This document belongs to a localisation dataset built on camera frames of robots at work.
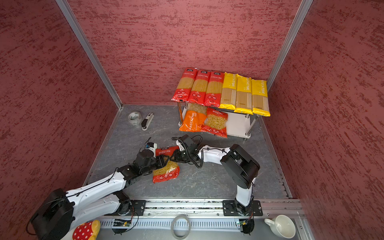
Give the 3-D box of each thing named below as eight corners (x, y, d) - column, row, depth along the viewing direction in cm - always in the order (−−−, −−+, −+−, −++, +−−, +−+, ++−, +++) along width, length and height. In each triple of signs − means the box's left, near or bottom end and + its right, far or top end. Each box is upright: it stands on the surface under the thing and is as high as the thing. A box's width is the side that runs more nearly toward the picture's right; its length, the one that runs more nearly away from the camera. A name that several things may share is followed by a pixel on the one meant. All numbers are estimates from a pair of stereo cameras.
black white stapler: (141, 130, 108) (139, 126, 104) (150, 116, 117) (148, 112, 113) (146, 131, 107) (144, 127, 103) (154, 117, 116) (153, 113, 112)
